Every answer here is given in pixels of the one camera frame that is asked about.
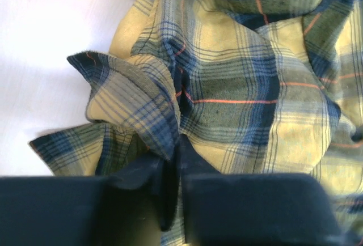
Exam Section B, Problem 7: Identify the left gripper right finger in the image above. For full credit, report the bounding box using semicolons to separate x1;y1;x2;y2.
178;135;362;245

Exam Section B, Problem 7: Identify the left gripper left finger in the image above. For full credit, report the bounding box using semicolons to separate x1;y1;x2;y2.
1;153;179;245

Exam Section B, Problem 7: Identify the yellow plaid long sleeve shirt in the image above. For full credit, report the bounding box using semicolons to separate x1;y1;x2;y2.
30;0;362;245

